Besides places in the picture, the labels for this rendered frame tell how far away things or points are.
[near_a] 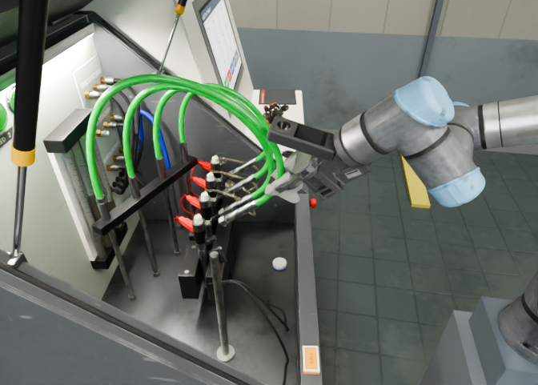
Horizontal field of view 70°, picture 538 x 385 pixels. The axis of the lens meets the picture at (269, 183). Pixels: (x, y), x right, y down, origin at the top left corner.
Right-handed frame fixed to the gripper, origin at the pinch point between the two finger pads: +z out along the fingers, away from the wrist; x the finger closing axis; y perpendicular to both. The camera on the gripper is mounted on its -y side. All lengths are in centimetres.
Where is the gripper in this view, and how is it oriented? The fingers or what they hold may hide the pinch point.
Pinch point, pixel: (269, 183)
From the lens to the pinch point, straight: 75.7
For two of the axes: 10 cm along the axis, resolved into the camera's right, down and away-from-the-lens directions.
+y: 7.4, 5.8, 3.5
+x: 2.6, -7.3, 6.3
